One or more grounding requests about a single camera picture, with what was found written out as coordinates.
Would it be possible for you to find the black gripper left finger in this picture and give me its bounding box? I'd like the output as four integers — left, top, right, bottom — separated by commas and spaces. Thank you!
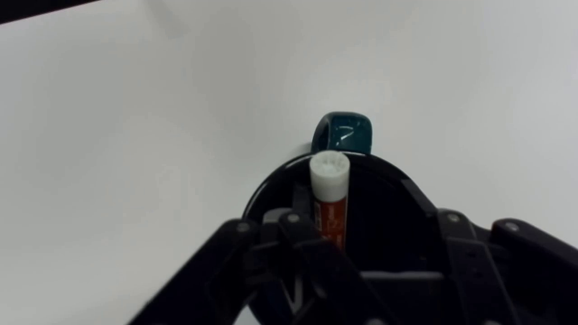
128, 213, 387, 325

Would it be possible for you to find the orange marker with white cap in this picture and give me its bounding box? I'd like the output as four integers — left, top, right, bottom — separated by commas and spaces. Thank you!
309, 150, 351, 249

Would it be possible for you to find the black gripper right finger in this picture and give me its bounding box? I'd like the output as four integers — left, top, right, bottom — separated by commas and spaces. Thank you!
436, 209, 578, 325

